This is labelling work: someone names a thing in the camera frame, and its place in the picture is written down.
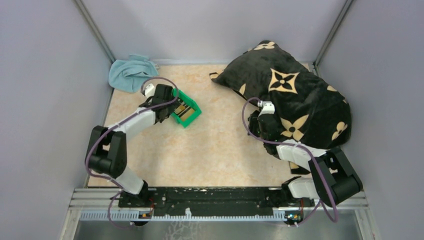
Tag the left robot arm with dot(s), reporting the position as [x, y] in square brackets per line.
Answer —
[107, 155]

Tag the gold card in bin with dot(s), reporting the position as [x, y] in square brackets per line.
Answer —
[184, 111]

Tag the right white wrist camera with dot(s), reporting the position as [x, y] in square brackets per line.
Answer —
[266, 107]

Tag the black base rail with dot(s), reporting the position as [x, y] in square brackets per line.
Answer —
[211, 201]

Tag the green plastic bin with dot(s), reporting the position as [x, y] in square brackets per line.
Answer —
[183, 98]

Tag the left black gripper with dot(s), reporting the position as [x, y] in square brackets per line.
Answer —
[168, 108]

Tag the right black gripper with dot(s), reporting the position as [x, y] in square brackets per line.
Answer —
[260, 129]

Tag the light blue cloth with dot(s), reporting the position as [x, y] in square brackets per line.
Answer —
[129, 75]

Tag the black floral pillow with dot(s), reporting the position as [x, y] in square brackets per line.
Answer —
[307, 108]

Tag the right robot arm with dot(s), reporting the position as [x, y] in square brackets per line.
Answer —
[333, 178]

